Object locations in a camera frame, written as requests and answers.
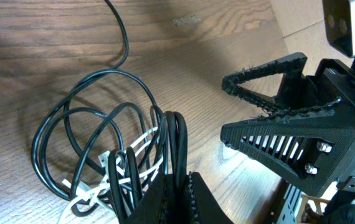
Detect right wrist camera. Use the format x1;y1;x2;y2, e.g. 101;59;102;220
322;0;355;58

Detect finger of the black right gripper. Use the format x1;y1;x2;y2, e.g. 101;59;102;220
221;52;307;112

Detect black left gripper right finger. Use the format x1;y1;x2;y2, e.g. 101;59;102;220
182;172;233;224

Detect black cable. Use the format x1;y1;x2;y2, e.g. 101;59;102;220
30;0;188;224

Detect white cable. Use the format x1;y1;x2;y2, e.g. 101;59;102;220
55;126;166;224

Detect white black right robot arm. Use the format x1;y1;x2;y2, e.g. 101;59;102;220
220;53;355;223

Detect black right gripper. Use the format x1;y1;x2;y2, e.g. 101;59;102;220
220;60;355;197

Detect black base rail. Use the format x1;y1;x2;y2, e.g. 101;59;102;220
263;180;302;224

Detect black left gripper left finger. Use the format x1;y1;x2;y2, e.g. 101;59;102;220
125;173;176;224

